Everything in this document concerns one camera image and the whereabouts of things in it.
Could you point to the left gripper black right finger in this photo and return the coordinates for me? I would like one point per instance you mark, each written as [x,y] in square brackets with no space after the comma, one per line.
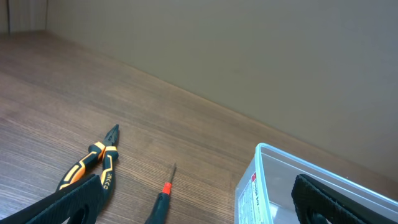
[316,203]

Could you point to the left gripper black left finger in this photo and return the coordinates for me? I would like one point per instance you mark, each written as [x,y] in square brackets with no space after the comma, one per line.
[79,202]

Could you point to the black red precision screwdriver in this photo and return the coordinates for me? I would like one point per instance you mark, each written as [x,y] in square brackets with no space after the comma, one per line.
[161,206]

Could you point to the clear plastic container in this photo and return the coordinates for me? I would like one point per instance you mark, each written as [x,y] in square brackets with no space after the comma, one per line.
[263,195]

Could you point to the orange black pliers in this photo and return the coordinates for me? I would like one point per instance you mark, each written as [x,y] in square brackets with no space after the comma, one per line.
[104,151]

